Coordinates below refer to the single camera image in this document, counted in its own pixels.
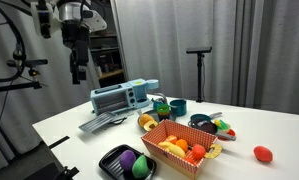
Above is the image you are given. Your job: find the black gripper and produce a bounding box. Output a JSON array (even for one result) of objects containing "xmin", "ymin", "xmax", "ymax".
[{"xmin": 60, "ymin": 20, "xmax": 91, "ymax": 85}]

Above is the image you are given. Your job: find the teal toy pot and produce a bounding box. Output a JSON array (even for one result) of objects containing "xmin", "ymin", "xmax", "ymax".
[{"xmin": 169, "ymin": 98, "xmax": 188, "ymax": 118}]

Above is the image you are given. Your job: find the red checkered cardboard box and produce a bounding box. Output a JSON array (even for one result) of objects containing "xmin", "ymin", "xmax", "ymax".
[{"xmin": 140, "ymin": 118, "xmax": 219, "ymax": 180}]

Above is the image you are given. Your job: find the dark storage shelf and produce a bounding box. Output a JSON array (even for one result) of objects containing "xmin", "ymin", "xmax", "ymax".
[{"xmin": 88, "ymin": 0, "xmax": 127, "ymax": 88}]

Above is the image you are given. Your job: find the grey curtain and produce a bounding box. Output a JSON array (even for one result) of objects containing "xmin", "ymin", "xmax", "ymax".
[
  {"xmin": 115, "ymin": 0, "xmax": 299, "ymax": 116},
  {"xmin": 0, "ymin": 0, "xmax": 102, "ymax": 168}
]

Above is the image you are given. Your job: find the light blue toy oven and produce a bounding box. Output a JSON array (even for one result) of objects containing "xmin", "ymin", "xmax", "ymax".
[{"xmin": 89, "ymin": 78, "xmax": 160, "ymax": 117}]

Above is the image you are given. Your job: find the grey toy oven tray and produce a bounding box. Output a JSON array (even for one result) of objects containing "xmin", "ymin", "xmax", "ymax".
[{"xmin": 78, "ymin": 111, "xmax": 118, "ymax": 135}]

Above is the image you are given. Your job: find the teal toy kettle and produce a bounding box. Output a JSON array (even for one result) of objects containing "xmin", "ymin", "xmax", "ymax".
[{"xmin": 151, "ymin": 92, "xmax": 169, "ymax": 110}]

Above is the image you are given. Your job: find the grey round plate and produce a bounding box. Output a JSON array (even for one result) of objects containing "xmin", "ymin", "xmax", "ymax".
[{"xmin": 137, "ymin": 108, "xmax": 178, "ymax": 129}]

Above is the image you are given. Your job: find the toy fruit slice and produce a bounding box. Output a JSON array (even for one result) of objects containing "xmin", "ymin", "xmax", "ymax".
[{"xmin": 143, "ymin": 119, "xmax": 159, "ymax": 132}]

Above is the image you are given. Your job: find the black plastic tray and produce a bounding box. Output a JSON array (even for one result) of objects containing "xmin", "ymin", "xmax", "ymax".
[{"xmin": 98, "ymin": 143, "xmax": 158, "ymax": 180}]

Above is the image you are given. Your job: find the purple toy eggplant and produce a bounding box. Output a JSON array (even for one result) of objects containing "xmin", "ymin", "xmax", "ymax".
[{"xmin": 118, "ymin": 149, "xmax": 137, "ymax": 173}]

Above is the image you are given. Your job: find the black robot mounting stand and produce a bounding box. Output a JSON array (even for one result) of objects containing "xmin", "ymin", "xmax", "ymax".
[{"xmin": 0, "ymin": 134, "xmax": 81, "ymax": 180}]

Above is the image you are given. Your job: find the green toy avocado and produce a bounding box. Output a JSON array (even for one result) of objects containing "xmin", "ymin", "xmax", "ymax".
[{"xmin": 131, "ymin": 154, "xmax": 150, "ymax": 179}]

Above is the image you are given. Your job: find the toy orange slice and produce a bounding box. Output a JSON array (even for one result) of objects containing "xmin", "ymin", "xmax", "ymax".
[{"xmin": 164, "ymin": 134, "xmax": 179, "ymax": 145}]

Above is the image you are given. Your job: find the black tripod stand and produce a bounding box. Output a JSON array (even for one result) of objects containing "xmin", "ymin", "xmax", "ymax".
[{"xmin": 195, "ymin": 53, "xmax": 205, "ymax": 104}]

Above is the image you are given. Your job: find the yellow toy banana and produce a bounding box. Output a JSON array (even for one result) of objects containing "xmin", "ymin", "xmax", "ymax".
[{"xmin": 157, "ymin": 141, "xmax": 187, "ymax": 159}]

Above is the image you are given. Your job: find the round orange toy fruit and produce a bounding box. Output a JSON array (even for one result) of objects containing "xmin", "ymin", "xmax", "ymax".
[{"xmin": 174, "ymin": 138, "xmax": 189, "ymax": 154}]

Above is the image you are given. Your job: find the small teal toy pan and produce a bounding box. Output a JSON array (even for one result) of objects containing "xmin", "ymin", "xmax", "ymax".
[{"xmin": 189, "ymin": 111, "xmax": 223, "ymax": 124}]

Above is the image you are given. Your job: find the small red toy piece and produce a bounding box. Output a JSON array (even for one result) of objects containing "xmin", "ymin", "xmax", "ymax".
[{"xmin": 183, "ymin": 156, "xmax": 197, "ymax": 166}]

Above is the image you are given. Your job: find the red toy tomato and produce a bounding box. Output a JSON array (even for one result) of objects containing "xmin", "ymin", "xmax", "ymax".
[
  {"xmin": 253, "ymin": 145, "xmax": 274, "ymax": 163},
  {"xmin": 191, "ymin": 143, "xmax": 207, "ymax": 160}
]

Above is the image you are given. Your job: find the yellow green toy food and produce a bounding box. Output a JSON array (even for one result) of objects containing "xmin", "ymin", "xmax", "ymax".
[{"xmin": 213, "ymin": 118, "xmax": 231, "ymax": 132}]

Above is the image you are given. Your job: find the small red toy plate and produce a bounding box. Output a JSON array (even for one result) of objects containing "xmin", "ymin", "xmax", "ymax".
[{"xmin": 218, "ymin": 128, "xmax": 237, "ymax": 142}]

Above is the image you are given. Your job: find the black stereo camera bar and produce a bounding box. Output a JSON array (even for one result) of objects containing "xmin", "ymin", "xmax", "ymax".
[
  {"xmin": 6, "ymin": 58, "xmax": 49, "ymax": 68},
  {"xmin": 185, "ymin": 46, "xmax": 213, "ymax": 55}
]

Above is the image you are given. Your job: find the black oven cord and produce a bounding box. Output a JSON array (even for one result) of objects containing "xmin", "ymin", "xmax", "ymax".
[{"xmin": 106, "ymin": 115, "xmax": 129, "ymax": 126}]

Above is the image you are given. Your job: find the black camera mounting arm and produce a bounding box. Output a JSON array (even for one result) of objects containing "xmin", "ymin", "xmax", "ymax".
[{"xmin": 0, "ymin": 66, "xmax": 43, "ymax": 100}]

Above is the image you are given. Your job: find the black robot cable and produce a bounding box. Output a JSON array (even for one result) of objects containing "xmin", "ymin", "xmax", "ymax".
[{"xmin": 0, "ymin": 0, "xmax": 27, "ymax": 83}]

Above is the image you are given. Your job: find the yellow toy pineapple ring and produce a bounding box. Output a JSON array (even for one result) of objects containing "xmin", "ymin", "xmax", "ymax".
[{"xmin": 203, "ymin": 143, "xmax": 223, "ymax": 160}]

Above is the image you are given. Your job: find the black pot with grey handle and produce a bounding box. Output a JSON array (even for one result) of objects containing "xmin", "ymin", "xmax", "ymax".
[{"xmin": 187, "ymin": 119, "xmax": 237, "ymax": 142}]

